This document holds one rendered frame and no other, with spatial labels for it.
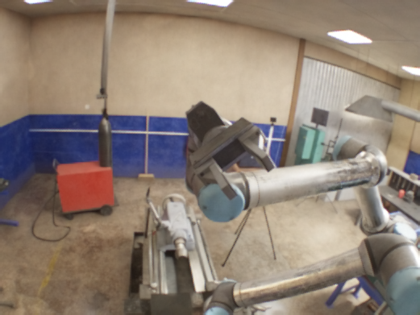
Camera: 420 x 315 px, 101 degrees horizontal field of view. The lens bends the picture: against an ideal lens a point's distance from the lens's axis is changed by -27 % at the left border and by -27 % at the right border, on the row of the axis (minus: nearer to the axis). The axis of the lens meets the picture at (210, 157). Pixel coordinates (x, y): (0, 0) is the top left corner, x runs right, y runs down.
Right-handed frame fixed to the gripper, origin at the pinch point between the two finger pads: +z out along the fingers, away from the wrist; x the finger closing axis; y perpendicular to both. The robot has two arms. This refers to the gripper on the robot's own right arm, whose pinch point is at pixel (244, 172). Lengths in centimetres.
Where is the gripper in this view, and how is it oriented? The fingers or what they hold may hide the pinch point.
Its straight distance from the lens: 35.4
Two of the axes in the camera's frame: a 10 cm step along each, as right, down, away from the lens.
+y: 5.6, 7.2, 4.0
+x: -8.0, 5.9, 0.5
